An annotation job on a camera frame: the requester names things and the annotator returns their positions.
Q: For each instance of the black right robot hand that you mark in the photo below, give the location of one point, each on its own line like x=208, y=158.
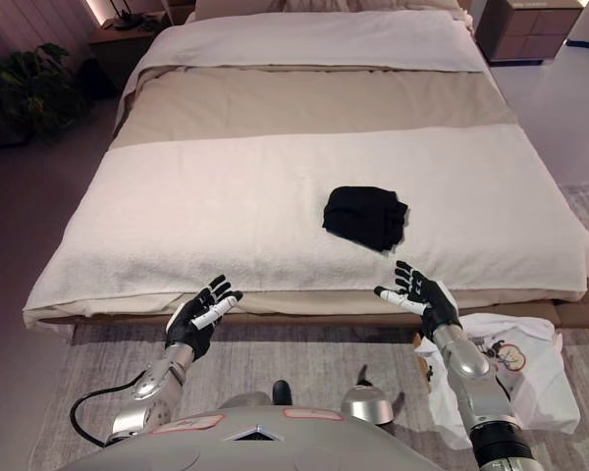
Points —
x=434, y=304

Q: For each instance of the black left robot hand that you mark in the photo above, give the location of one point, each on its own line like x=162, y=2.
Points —
x=186, y=324

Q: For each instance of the black clothes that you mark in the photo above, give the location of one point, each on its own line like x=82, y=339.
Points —
x=358, y=216

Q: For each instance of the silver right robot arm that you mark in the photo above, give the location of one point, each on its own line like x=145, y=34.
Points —
x=471, y=363

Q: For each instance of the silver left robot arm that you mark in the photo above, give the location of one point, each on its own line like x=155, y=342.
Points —
x=157, y=378

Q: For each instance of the brown woven basket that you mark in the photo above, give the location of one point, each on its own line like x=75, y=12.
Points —
x=426, y=369

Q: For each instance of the white folded bed cover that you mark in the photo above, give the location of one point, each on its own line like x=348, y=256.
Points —
x=299, y=39

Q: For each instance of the silver left robot leg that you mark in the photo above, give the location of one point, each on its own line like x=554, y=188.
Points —
x=281, y=392

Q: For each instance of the silver robot leg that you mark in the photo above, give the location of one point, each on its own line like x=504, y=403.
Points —
x=281, y=392
x=365, y=404

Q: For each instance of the silver right robot leg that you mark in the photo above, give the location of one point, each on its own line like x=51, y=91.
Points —
x=365, y=404

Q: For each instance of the white printed cloth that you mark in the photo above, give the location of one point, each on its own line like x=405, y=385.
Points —
x=535, y=373

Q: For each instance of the white terry blanket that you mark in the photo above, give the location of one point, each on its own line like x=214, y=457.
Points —
x=226, y=206

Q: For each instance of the grey robot torso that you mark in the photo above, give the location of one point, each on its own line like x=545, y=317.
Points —
x=250, y=451

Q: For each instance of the beige duvet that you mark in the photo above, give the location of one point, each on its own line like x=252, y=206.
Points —
x=299, y=103

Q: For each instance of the green potted plant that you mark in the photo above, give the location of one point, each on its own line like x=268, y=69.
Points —
x=34, y=88

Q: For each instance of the brown wooden nightstand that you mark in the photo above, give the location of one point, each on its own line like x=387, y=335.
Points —
x=123, y=49

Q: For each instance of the beige pillow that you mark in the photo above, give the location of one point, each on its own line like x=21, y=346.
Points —
x=235, y=7

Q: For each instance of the tan upholstered bed frame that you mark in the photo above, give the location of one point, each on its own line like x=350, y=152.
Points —
x=584, y=314

